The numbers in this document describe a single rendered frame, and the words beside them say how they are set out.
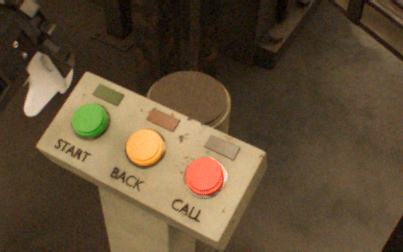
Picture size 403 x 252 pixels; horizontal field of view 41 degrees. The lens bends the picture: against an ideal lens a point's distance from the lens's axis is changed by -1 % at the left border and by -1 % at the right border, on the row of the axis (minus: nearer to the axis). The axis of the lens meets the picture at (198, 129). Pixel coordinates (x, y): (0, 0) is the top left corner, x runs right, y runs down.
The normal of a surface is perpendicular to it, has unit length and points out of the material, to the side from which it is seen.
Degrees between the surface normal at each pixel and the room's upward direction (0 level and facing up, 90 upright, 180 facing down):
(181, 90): 0
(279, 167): 0
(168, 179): 20
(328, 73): 0
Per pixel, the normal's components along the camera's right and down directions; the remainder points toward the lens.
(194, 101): 0.03, -0.65
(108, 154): -0.15, -0.40
